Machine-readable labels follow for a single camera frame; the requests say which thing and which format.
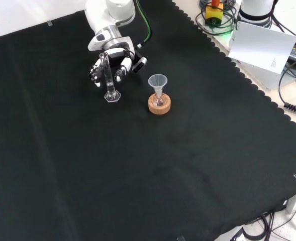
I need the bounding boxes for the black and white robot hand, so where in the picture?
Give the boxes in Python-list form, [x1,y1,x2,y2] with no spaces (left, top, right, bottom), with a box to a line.
[88,46,139,88]

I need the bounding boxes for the clear plastic funnel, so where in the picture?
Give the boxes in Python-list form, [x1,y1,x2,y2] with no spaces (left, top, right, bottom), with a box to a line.
[148,73,168,98]

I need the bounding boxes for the clear glass graduated cylinder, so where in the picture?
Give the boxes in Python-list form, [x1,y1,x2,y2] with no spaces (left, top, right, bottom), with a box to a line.
[98,52,122,103]

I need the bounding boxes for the white cylinder with black band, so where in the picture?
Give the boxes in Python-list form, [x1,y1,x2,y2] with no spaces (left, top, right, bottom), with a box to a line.
[238,0,274,28]

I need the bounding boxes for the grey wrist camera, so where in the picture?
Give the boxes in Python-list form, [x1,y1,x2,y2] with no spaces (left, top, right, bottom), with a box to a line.
[132,57,148,74]

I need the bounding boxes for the black floor cables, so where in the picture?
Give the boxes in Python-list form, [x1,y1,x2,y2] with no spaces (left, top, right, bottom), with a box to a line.
[230,211,296,241]

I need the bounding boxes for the green cable loop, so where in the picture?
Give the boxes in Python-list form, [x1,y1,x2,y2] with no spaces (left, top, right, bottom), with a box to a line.
[195,9,237,36]

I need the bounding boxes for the small round-bottom glass flask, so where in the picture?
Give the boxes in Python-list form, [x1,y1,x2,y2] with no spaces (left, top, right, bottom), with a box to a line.
[152,92,166,106]

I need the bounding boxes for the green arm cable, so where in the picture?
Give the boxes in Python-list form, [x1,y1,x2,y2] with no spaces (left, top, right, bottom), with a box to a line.
[135,0,153,49]

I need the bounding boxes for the black scalloped cloth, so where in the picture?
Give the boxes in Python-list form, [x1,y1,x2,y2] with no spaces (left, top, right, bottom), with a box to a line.
[0,0,296,241]

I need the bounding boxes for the cork ring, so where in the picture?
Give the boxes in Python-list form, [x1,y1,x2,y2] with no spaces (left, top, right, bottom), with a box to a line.
[148,93,172,115]

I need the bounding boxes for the yellow stop button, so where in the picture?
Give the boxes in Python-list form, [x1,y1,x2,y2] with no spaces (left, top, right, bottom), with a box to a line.
[205,0,225,27]

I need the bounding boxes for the black coiled cable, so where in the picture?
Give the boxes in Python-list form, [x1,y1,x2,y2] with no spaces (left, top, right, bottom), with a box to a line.
[278,60,296,115]

